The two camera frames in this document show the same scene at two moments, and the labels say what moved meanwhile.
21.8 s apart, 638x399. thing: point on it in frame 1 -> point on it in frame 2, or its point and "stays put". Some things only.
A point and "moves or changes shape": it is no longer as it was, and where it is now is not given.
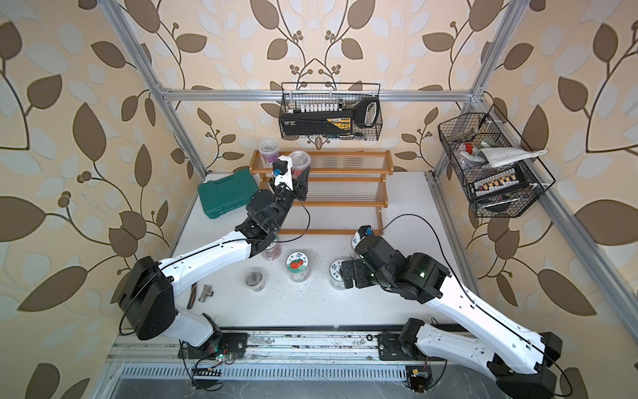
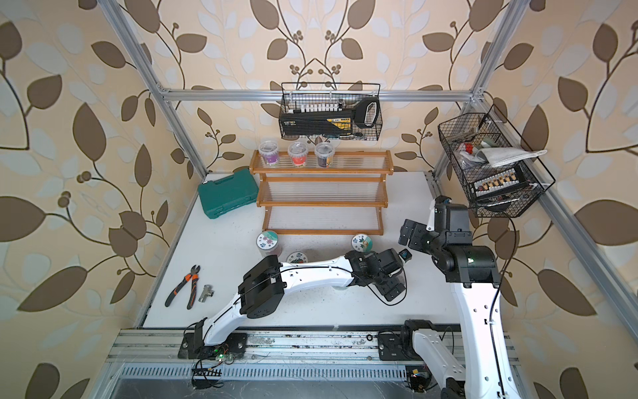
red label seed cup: x=301 y=160 moves or changes shape
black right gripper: x=360 y=278 -> x=416 y=240
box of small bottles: x=500 y=184 stays put
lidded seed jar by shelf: x=355 y=240 stays put
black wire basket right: x=493 y=165 stays put
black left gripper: x=301 y=194 -> x=399 y=292
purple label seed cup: x=269 y=150 stays put
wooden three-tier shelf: x=347 y=191 stays put
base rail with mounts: x=355 y=356 stays put
